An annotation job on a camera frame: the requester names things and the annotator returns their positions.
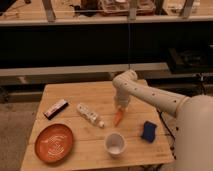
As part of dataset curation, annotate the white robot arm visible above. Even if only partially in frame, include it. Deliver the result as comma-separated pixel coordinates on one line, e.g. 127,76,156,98
113,70,213,171

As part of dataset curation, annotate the blue sponge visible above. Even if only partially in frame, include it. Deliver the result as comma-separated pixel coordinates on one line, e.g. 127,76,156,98
141,121,157,143

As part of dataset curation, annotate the white paper cup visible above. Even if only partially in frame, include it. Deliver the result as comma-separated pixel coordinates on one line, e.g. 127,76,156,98
104,132,126,157

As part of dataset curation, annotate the black and white snack bar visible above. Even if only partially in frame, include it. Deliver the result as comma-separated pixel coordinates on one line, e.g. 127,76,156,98
43,99,68,120

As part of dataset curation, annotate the black box on shelf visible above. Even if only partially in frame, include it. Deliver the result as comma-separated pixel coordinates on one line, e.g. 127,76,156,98
166,48,213,74

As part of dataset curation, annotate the orange plate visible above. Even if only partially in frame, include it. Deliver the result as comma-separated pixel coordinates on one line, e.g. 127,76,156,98
34,124,74,163

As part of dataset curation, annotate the black cable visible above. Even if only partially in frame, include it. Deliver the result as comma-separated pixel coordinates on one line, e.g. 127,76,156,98
156,108,178,161

